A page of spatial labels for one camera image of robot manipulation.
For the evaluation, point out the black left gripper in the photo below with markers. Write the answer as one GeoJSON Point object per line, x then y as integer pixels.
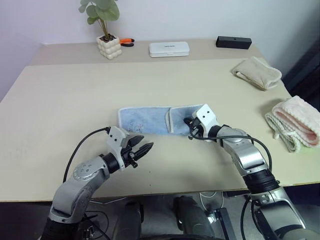
{"type": "Point", "coordinates": [128, 153]}

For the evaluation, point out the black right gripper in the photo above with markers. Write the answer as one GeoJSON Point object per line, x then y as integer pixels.
{"type": "Point", "coordinates": [196, 127]}

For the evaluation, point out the light blue towel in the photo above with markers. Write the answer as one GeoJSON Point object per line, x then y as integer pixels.
{"type": "Point", "coordinates": [147, 121]}

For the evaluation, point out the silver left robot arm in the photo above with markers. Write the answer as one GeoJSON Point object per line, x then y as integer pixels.
{"type": "Point", "coordinates": [80, 190]}

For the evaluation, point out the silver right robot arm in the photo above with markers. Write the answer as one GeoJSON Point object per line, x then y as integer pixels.
{"type": "Point", "coordinates": [247, 157]}

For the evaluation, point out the folded beige towel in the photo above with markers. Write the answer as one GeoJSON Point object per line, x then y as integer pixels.
{"type": "Point", "coordinates": [257, 73]}

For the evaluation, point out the folded pink and white towel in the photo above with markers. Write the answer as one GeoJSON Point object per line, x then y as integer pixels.
{"type": "Point", "coordinates": [295, 122]}

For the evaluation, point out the white rectangular case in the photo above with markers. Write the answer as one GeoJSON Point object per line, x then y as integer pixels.
{"type": "Point", "coordinates": [169, 49]}

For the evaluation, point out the dark rounded shape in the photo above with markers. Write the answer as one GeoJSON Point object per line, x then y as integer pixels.
{"type": "Point", "coordinates": [192, 217]}

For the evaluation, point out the black rectangular box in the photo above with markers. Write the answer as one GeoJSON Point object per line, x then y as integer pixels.
{"type": "Point", "coordinates": [233, 42]}

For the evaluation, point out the white bubble plant pot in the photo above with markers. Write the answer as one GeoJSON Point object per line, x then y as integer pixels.
{"type": "Point", "coordinates": [109, 48]}

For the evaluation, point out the dark chair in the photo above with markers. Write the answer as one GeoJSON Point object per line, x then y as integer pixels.
{"type": "Point", "coordinates": [303, 72]}

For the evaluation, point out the green leafy plant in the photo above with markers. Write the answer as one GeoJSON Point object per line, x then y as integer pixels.
{"type": "Point", "coordinates": [100, 11]}

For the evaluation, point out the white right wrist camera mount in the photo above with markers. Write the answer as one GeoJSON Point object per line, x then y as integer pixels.
{"type": "Point", "coordinates": [207, 116]}

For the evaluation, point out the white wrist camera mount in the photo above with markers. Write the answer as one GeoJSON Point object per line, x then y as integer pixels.
{"type": "Point", "coordinates": [207, 116]}
{"type": "Point", "coordinates": [115, 140]}

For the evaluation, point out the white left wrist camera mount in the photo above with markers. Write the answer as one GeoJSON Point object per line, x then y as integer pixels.
{"type": "Point", "coordinates": [115, 140]}

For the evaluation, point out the black metal bracket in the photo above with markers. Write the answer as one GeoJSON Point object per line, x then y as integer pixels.
{"type": "Point", "coordinates": [225, 222]}

